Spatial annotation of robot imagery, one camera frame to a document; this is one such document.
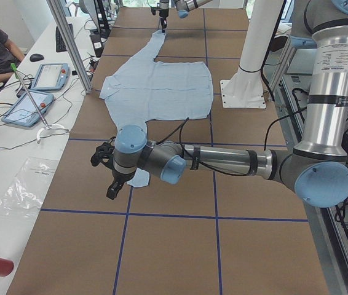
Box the clear plastic bag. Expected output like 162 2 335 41
0 157 58 220

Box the blue teach pendant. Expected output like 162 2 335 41
31 63 69 91
1 90 54 127

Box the metal rod green tip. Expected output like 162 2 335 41
10 63 51 129

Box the black computer mouse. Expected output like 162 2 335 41
30 53 44 62

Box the blue teach pendant near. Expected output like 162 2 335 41
1 90 54 127

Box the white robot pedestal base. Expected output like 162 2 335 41
220 0 285 109

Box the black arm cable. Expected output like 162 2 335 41
155 88 312 176

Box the blue teach pendant far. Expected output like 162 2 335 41
31 63 69 91

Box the black keyboard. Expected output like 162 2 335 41
55 23 74 53

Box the light blue button shirt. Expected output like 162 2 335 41
100 31 213 186

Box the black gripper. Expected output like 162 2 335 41
159 0 168 33
106 168 136 200

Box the aluminium frame post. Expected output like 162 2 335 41
46 0 92 94

